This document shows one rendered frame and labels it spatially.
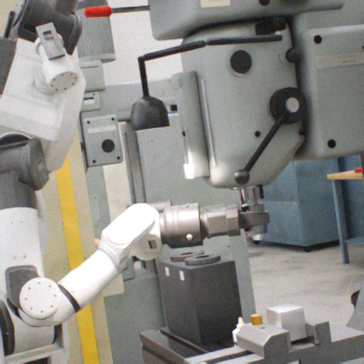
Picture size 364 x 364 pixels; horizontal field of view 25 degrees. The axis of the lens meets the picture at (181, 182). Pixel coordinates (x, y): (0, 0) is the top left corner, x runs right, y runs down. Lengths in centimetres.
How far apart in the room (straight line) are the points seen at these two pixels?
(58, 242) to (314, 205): 596
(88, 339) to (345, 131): 198
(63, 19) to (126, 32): 921
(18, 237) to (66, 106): 33
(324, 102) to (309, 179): 737
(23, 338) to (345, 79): 101
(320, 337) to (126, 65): 963
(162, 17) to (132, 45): 950
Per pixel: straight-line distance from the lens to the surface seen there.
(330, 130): 163
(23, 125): 175
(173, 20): 161
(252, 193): 165
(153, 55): 152
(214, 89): 157
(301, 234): 900
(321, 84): 163
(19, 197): 164
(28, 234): 163
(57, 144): 177
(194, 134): 161
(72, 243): 332
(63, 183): 331
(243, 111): 157
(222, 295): 200
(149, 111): 151
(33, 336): 210
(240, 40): 147
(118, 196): 1004
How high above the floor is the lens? 142
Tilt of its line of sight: 3 degrees down
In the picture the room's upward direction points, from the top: 8 degrees counter-clockwise
